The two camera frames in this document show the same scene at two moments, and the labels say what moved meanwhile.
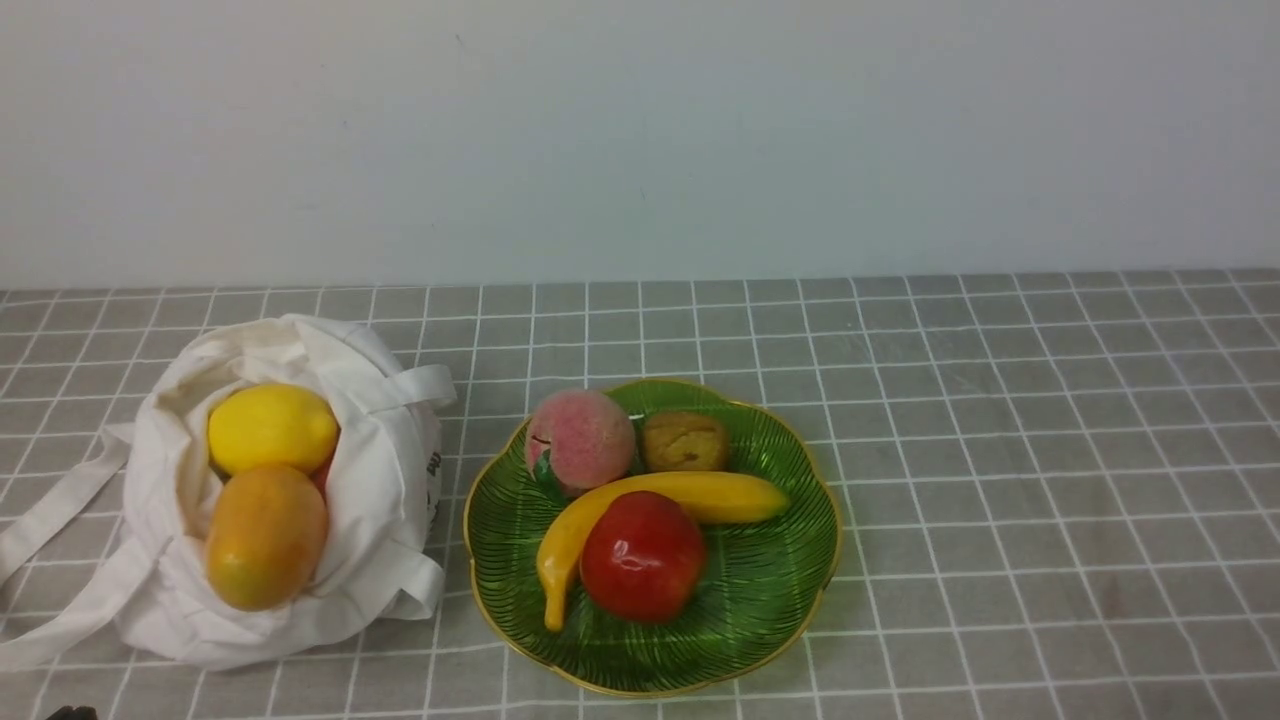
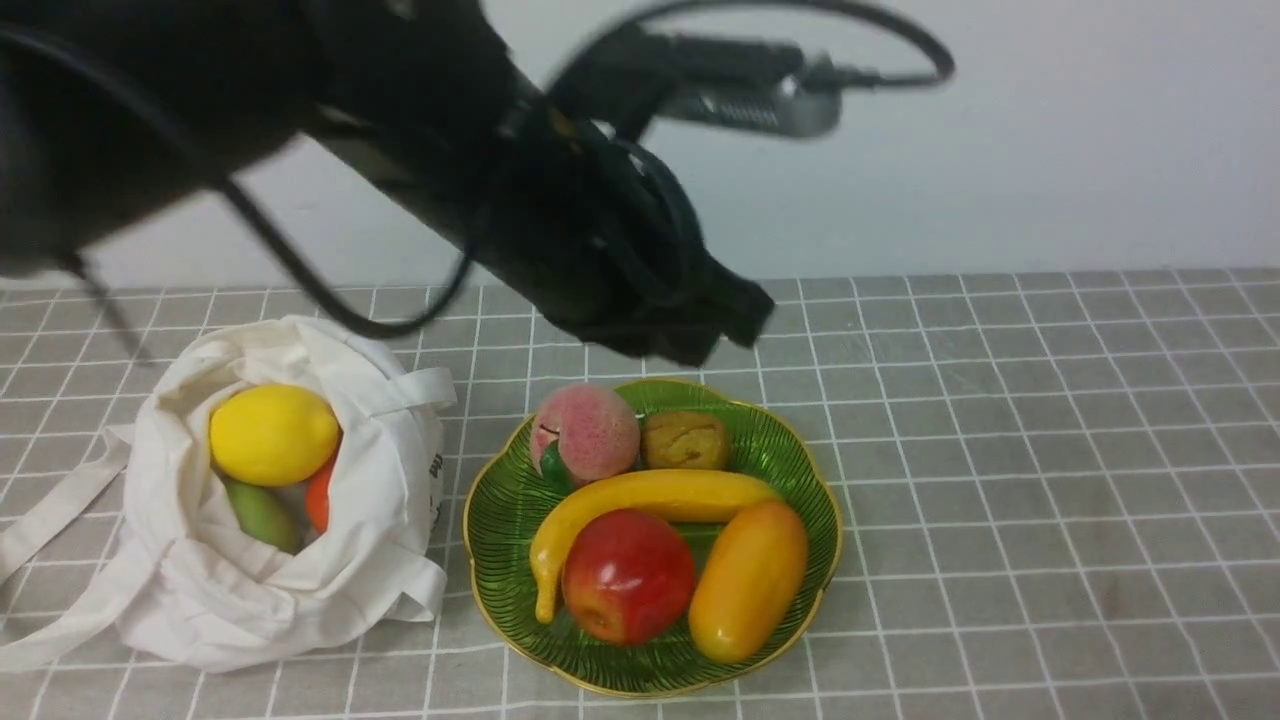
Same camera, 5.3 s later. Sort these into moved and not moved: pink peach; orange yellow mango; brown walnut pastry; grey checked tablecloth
Moved: orange yellow mango
Not moved: brown walnut pastry; grey checked tablecloth; pink peach
